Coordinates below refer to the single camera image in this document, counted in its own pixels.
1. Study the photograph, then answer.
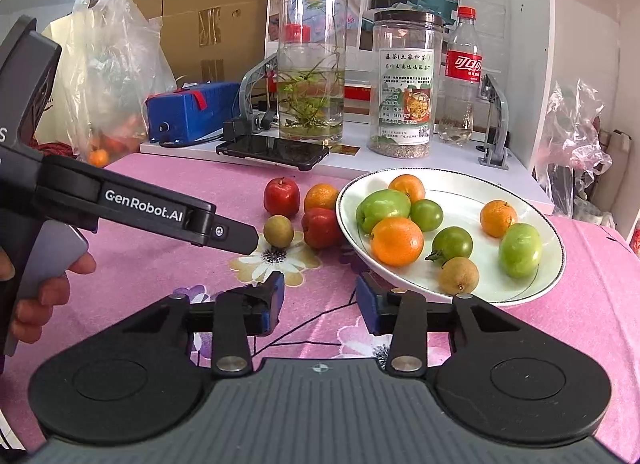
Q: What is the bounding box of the brown-green kiwi-like fruit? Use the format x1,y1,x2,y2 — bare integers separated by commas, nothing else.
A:
438,257,480,296

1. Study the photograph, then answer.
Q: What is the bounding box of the large orange tangerine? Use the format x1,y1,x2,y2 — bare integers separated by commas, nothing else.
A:
370,217,424,268

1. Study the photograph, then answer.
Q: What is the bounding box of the green tomato with calyx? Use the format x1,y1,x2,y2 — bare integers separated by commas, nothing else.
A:
426,227,473,267

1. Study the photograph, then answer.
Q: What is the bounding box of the small green tomato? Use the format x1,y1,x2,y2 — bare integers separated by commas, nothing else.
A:
410,199,444,233

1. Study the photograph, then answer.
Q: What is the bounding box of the large green jujube fruit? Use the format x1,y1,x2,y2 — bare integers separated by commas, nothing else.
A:
498,223,542,280

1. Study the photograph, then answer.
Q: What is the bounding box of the person's left hand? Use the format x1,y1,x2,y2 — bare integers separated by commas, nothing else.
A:
11,253,96,343

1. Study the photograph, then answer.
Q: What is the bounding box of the red apple with stem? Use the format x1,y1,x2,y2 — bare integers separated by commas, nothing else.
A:
262,177,300,219

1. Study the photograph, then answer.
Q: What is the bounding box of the white ceramic plate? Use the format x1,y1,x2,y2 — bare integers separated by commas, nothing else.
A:
336,168,566,307

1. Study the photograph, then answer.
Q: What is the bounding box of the small red apple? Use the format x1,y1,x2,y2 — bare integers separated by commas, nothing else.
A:
302,208,343,249

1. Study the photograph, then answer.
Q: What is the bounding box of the orange tangerine beside apple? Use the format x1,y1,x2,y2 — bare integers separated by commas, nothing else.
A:
304,183,338,211

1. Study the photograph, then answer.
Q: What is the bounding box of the grey left phone stand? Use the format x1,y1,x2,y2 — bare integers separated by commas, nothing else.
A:
222,53,278,142

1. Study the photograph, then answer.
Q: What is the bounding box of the grey phone stand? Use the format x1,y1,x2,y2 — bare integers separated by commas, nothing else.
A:
222,53,278,142
478,74,510,170

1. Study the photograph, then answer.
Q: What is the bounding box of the black smartphone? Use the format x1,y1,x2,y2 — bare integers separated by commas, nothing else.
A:
216,135,330,171

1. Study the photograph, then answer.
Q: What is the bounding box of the orange tangerine on plate left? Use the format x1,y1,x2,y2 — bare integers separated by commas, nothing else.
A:
388,175,425,203

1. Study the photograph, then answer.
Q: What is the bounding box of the orange tangerine on plate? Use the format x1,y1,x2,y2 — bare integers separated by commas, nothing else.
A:
480,199,518,239
388,175,425,203

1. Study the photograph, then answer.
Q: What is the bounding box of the blue power box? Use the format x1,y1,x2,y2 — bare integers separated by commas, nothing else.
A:
145,82,240,145

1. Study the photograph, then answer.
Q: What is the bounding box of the orange tangerine on plate right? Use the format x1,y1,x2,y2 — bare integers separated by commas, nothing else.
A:
480,199,518,239

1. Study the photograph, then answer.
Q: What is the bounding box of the clear plastic bag left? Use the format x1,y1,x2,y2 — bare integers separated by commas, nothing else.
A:
35,0,176,167

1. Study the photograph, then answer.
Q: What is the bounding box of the white raised board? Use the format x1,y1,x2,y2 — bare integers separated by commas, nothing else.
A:
139,118,556,216

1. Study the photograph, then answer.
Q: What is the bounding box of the grey right phone stand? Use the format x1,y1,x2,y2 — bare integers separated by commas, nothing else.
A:
478,74,510,170

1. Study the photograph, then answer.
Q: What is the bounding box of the red cap plastic bottle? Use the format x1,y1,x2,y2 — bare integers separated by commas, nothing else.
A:
284,23,311,44

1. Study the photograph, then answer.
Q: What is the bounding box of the clear jar with label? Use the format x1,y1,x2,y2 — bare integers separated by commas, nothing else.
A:
368,8,444,159

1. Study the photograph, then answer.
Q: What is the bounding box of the cardboard box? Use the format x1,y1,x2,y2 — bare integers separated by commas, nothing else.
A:
132,0,268,82

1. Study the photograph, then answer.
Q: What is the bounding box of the crumpled plastic bag on shelf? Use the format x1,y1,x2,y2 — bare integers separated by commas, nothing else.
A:
534,80,613,218

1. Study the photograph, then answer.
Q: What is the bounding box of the coca-cola bottle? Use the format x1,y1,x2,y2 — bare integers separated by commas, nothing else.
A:
438,5,483,145

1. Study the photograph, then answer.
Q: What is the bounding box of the glass vase with plant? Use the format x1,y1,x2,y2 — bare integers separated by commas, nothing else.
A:
276,0,347,145

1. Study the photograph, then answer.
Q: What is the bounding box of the white shelf unit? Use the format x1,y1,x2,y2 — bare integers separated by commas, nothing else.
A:
504,0,640,225

